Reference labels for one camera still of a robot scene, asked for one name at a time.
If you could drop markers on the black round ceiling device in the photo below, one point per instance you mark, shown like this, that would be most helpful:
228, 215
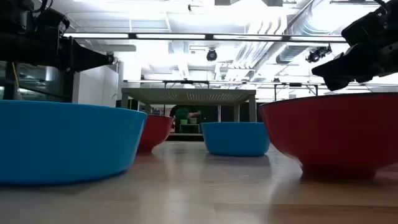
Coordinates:
113, 56
211, 55

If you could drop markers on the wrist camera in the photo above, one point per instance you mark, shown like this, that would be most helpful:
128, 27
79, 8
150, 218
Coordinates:
363, 29
53, 23

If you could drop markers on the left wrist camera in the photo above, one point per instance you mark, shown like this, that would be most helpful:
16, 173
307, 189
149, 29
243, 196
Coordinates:
53, 23

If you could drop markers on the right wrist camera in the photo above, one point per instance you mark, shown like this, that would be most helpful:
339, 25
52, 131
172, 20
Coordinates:
363, 29

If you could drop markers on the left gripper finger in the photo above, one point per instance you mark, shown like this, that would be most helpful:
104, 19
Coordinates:
87, 57

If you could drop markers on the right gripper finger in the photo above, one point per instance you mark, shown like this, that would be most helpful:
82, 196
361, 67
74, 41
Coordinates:
332, 68
335, 84

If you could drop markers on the black ceiling spotlight cluster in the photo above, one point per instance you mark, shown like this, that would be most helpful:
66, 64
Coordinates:
318, 53

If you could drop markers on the red floral mini bowl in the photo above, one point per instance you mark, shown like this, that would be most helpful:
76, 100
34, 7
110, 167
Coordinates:
155, 130
329, 133

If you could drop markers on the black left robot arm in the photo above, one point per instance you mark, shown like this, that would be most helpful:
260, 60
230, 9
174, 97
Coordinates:
14, 37

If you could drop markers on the blue plastic mini bowl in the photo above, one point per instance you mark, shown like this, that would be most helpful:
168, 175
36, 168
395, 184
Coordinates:
235, 138
62, 140

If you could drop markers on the long overhead light bar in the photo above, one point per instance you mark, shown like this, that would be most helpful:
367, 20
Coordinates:
171, 36

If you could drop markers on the black metal frame stand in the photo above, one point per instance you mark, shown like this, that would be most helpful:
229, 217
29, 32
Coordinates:
295, 84

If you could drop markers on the black partition panel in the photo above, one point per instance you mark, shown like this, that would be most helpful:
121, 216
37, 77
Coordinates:
228, 113

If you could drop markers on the person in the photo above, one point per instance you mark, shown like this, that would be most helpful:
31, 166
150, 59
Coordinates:
183, 113

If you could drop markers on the green perforated metal shelf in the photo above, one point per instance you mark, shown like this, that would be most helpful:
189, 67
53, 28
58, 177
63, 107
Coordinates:
186, 96

